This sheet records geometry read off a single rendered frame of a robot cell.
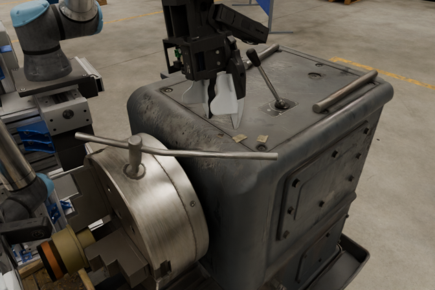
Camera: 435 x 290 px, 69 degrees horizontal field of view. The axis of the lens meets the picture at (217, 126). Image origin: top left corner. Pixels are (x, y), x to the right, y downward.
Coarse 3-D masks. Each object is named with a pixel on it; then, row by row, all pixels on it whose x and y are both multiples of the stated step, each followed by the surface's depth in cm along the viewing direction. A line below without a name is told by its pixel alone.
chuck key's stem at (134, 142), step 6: (132, 138) 52; (138, 138) 52; (132, 144) 51; (138, 144) 52; (132, 150) 52; (138, 150) 53; (132, 156) 53; (138, 156) 54; (132, 162) 55; (138, 162) 55; (132, 168) 57; (138, 168) 57
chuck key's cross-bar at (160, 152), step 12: (108, 144) 53; (120, 144) 53; (168, 156) 53; (180, 156) 53; (192, 156) 52; (204, 156) 52; (216, 156) 52; (228, 156) 52; (240, 156) 51; (252, 156) 51; (264, 156) 51; (276, 156) 51
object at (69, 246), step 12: (84, 228) 62; (60, 240) 58; (72, 240) 58; (84, 240) 60; (48, 252) 57; (60, 252) 57; (72, 252) 58; (48, 264) 56; (60, 264) 57; (72, 264) 58; (84, 264) 60; (60, 276) 58
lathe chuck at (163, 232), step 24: (96, 168) 62; (120, 168) 58; (144, 168) 58; (120, 192) 55; (144, 192) 56; (168, 192) 58; (120, 216) 61; (144, 216) 54; (168, 216) 56; (144, 240) 54; (168, 240) 56; (192, 240) 60; (168, 264) 59
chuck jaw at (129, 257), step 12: (120, 228) 63; (108, 240) 61; (120, 240) 61; (84, 252) 59; (96, 252) 59; (108, 252) 59; (120, 252) 59; (132, 252) 59; (96, 264) 59; (108, 264) 57; (120, 264) 57; (132, 264) 57; (144, 264) 57; (132, 276) 55; (144, 276) 58; (156, 276) 58
